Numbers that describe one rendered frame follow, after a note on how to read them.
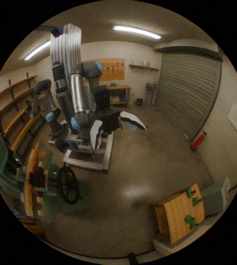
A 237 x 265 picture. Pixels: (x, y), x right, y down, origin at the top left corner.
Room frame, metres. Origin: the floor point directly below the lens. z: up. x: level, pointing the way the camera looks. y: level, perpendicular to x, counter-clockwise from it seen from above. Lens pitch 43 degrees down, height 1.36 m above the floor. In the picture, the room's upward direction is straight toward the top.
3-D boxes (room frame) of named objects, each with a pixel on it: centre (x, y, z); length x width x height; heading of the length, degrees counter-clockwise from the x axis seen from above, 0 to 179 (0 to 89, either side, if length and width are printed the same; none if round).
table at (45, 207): (-0.04, 0.57, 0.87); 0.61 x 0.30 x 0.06; 19
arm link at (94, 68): (0.64, 0.19, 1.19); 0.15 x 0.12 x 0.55; 111
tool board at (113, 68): (3.23, 0.73, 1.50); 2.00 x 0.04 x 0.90; 101
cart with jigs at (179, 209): (-0.42, -0.78, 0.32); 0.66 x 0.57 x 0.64; 9
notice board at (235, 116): (0.23, -2.27, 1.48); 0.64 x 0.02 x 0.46; 11
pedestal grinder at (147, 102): (3.39, -1.40, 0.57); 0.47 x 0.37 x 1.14; 101
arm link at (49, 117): (0.64, 0.81, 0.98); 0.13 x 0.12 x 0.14; 10
